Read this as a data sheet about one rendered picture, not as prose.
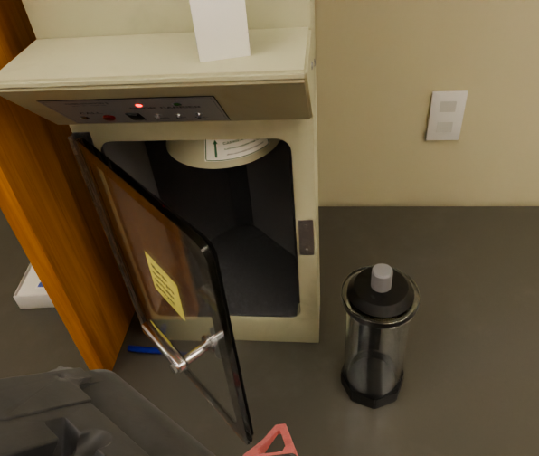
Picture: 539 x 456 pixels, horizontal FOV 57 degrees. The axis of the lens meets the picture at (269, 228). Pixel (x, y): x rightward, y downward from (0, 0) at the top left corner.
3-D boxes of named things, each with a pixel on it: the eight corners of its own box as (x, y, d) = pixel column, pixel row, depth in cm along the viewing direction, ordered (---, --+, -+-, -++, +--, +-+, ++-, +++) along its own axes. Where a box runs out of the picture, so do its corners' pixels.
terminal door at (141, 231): (148, 325, 91) (77, 132, 65) (253, 446, 73) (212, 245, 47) (145, 327, 91) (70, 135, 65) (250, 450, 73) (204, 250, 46)
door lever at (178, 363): (175, 312, 67) (172, 299, 66) (217, 356, 62) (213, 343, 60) (141, 335, 65) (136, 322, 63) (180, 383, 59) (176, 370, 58)
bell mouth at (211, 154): (181, 109, 84) (174, 78, 80) (286, 107, 82) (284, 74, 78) (152, 170, 71) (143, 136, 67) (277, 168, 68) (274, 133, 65)
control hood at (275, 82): (63, 115, 65) (33, 38, 58) (315, 109, 61) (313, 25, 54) (22, 166, 56) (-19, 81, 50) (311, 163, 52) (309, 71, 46)
